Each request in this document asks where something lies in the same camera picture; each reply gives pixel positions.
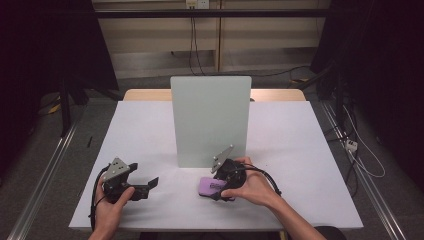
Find black hanging cables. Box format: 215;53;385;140
188;16;206;77

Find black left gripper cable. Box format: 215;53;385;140
88;165;112;232

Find black floor cable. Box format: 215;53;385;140
203;65;312;78

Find white power strip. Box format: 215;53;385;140
344;139;359;153

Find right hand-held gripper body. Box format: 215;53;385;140
210;143;248;191

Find frosted glass whiteboard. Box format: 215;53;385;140
170;75;253;169

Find black metal stand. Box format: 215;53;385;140
57;75;90;138

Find black horizontal bar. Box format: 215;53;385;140
94;8;331;19

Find purple eraser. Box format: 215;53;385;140
198;176;228;198

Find black curtain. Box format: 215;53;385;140
310;0;424;189
0;0;120;174

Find person's left hand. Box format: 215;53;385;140
93;186;136;235

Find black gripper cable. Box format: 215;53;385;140
233;164;283;197
88;165;112;232

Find white wall outlet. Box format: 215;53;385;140
185;0;211;10

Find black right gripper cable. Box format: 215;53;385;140
233;164;283;197

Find white cable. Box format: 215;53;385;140
342;104;387;179

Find metal floor rail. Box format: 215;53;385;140
7;121;82;240
320;100;408;240

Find person's right hand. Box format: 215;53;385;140
220;156;283;208

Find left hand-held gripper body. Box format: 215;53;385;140
101;156;151;205

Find wooden table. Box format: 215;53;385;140
123;88;307;102

